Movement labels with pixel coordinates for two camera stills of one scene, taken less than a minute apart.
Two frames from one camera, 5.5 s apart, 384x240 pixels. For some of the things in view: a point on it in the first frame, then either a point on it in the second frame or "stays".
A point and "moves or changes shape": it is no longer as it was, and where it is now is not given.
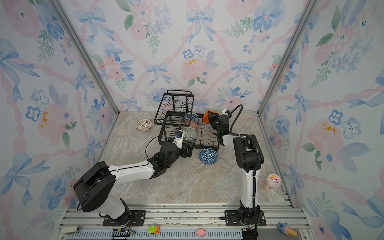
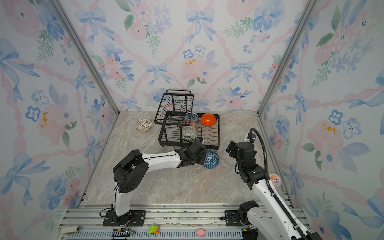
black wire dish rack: (175, 113) stays
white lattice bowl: (144, 125) stays
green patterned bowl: (189, 132) stays
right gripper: (215, 116) → (233, 144)
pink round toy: (201, 232) stays
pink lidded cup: (272, 180) stays
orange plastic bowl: (205, 117) moves or changes shape
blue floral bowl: (194, 117) stays
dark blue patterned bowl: (208, 156) moves or changes shape
